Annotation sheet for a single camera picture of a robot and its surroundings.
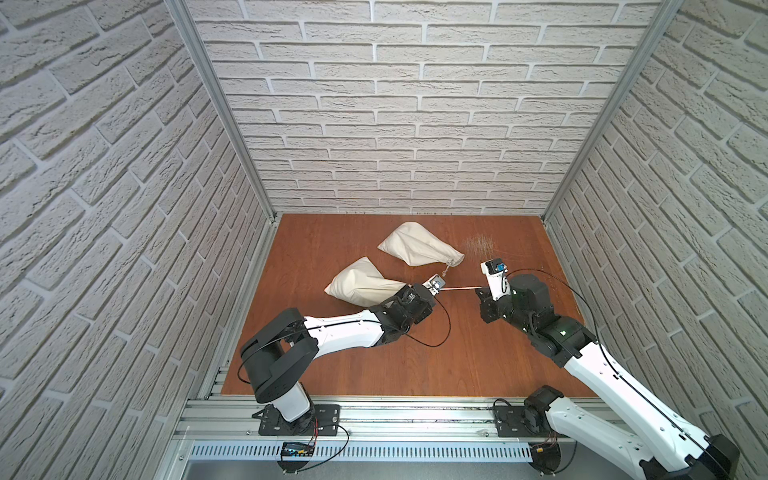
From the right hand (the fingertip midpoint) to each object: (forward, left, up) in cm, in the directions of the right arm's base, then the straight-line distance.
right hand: (474, 289), depth 76 cm
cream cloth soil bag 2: (+25, +13, -12) cm, 31 cm away
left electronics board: (-30, +48, -22) cm, 60 cm away
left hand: (+9, +14, -9) cm, 19 cm away
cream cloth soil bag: (+12, +30, -13) cm, 35 cm away
